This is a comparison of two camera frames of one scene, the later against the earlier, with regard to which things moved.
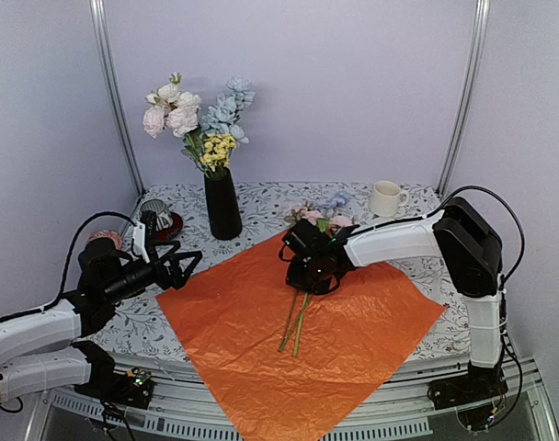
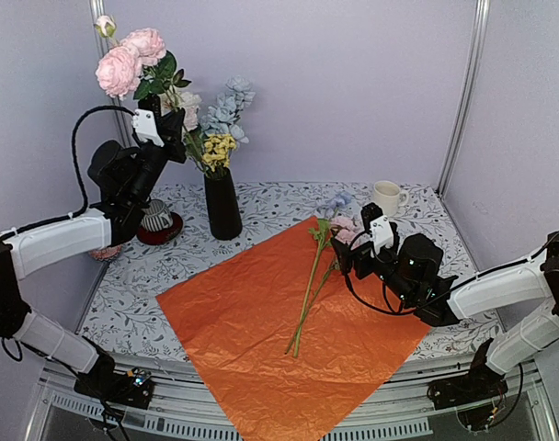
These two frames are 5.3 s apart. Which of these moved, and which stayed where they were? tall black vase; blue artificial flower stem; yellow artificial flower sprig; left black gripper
Moved: left black gripper
Stayed: yellow artificial flower sprig; blue artificial flower stem; tall black vase
